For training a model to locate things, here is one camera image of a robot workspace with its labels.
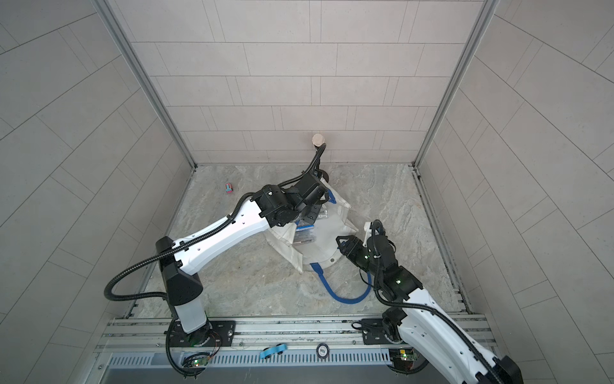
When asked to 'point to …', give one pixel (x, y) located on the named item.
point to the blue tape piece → (279, 348)
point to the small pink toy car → (229, 188)
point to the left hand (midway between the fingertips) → (317, 206)
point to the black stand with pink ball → (318, 142)
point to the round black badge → (322, 350)
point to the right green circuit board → (408, 355)
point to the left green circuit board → (200, 362)
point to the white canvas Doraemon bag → (332, 222)
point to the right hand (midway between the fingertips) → (337, 243)
